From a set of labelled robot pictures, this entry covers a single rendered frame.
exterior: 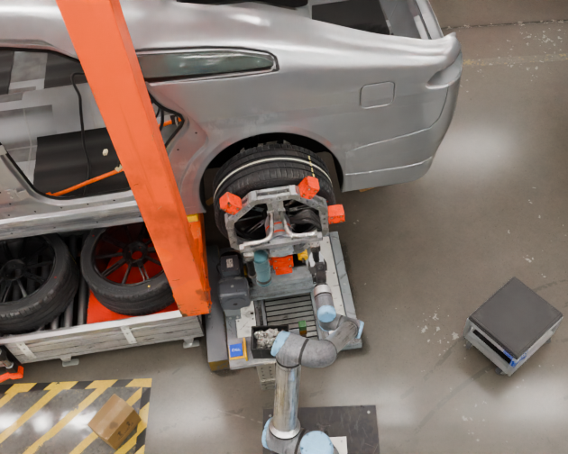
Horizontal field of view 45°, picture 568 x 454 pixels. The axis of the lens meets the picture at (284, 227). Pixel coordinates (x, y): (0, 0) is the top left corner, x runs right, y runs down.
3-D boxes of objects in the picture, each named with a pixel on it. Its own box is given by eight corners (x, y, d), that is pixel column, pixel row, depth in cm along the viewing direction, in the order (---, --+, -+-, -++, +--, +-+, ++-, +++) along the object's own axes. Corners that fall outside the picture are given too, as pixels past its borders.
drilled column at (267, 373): (277, 372, 405) (270, 340, 371) (279, 387, 399) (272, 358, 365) (260, 375, 405) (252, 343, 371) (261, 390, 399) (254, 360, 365)
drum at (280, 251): (290, 224, 372) (288, 208, 361) (296, 256, 359) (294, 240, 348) (264, 228, 372) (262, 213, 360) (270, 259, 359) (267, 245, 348)
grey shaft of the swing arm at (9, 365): (26, 368, 413) (-8, 331, 372) (25, 376, 410) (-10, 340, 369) (11, 370, 413) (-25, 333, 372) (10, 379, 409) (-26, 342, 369)
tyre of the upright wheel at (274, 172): (195, 207, 389) (296, 226, 418) (196, 240, 375) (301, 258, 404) (241, 130, 344) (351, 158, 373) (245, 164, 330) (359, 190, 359)
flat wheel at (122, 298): (176, 213, 447) (168, 190, 428) (211, 290, 410) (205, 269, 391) (78, 250, 434) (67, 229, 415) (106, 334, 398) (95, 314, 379)
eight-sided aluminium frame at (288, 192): (327, 240, 389) (325, 179, 345) (329, 249, 385) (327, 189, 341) (233, 254, 387) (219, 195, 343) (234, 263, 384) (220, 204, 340)
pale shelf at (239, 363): (305, 330, 374) (305, 327, 371) (309, 358, 364) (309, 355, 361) (227, 341, 373) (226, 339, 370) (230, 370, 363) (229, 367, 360)
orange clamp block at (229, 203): (241, 196, 349) (227, 191, 344) (242, 208, 344) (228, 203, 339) (233, 204, 353) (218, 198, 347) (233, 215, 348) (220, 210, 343)
